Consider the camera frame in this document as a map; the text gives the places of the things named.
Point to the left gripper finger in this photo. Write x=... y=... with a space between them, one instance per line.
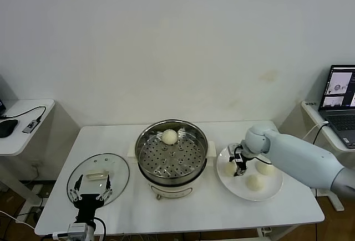
x=108 y=183
x=79 y=182

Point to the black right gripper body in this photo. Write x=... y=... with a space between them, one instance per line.
x=242 y=159

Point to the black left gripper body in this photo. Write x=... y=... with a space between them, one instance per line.
x=88 y=205

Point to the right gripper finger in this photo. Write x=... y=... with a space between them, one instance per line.
x=239 y=173
x=231 y=159

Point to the white steamed baozi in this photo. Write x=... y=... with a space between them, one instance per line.
x=169 y=136
x=254 y=182
x=265 y=168
x=229 y=169

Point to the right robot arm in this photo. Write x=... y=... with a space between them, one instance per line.
x=291 y=152

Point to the stainless steel steamer basket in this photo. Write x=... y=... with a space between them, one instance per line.
x=155 y=158

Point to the steel steamer pot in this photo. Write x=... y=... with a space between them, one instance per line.
x=172 y=190

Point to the white round plate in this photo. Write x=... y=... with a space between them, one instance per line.
x=238 y=188

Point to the white side table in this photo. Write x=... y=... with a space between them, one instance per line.
x=312 y=112
x=25 y=110

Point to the black computer mouse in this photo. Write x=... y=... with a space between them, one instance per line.
x=7 y=128

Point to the grey open laptop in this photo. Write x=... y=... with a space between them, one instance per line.
x=342 y=124

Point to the computer monitor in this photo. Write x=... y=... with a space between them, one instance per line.
x=2 y=108

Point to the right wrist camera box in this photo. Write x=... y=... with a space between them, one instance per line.
x=233 y=150

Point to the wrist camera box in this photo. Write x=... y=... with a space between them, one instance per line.
x=233 y=150
x=77 y=230

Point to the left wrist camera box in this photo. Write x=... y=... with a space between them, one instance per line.
x=77 y=230

